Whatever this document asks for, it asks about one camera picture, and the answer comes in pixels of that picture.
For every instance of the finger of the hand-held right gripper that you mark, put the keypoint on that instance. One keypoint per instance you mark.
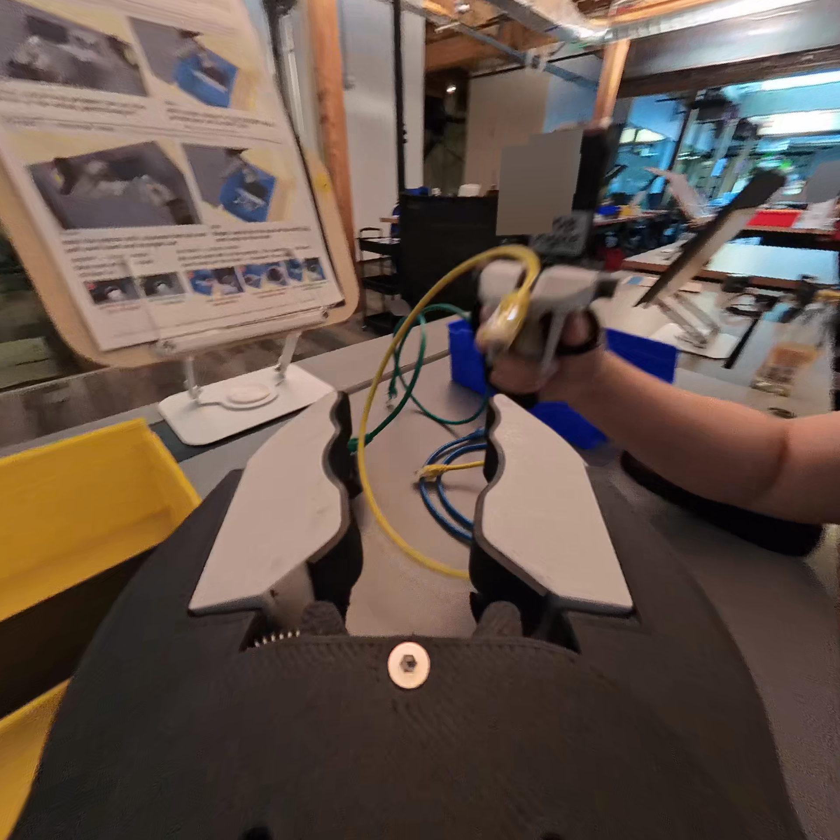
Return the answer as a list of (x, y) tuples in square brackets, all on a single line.
[(499, 279), (571, 289)]

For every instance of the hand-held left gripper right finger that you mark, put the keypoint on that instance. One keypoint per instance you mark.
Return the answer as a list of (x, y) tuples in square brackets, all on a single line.
[(551, 518)]

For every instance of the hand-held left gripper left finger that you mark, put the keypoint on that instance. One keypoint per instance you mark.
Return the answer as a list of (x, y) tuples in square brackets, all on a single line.
[(275, 505)]

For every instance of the yellow plastic bin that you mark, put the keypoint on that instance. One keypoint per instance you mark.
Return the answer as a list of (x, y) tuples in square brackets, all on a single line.
[(79, 505)]

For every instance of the person's right forearm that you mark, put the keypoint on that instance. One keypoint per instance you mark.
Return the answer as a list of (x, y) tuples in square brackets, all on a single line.
[(722, 453)]

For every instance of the person's right hand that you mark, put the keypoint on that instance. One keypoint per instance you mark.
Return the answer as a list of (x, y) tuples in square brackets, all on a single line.
[(571, 380)]

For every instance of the black utility cart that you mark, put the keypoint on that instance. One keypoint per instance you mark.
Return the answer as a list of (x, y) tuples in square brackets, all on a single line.
[(446, 249)]

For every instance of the blue plastic bin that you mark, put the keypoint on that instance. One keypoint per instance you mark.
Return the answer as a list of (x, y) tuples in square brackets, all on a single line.
[(643, 358)]

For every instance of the white metal display stand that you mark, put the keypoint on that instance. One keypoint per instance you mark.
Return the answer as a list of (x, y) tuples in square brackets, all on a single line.
[(289, 394), (695, 321)]

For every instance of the black flat panel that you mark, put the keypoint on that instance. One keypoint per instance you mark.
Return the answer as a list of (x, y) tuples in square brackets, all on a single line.
[(715, 229)]

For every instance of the white work table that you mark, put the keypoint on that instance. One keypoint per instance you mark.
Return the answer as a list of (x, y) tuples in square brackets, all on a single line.
[(774, 262)]

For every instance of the red storage bin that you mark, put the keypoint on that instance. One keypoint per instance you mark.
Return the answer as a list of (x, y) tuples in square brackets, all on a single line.
[(787, 218)]

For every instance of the clear plastic jar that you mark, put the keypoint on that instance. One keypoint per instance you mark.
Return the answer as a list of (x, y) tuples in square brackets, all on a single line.
[(787, 361)]

